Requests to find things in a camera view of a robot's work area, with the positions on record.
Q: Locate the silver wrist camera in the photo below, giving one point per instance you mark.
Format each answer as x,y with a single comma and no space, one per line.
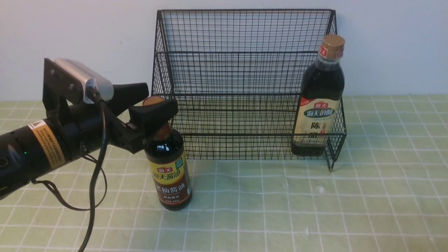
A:
87,78

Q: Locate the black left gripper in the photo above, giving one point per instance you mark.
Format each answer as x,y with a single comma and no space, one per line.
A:
76,123

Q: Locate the black wire mesh shelf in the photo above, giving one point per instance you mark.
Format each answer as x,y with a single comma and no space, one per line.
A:
236,76

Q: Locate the dark soy sauce bottle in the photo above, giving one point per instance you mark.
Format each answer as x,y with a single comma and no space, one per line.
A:
168,166

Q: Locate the green checkered tablecloth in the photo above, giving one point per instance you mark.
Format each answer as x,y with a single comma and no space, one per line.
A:
387,193

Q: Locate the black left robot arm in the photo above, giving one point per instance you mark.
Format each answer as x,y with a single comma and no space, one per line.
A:
30,152

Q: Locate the dark vinegar bottle beige label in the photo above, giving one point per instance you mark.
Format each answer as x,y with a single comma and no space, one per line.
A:
322,86

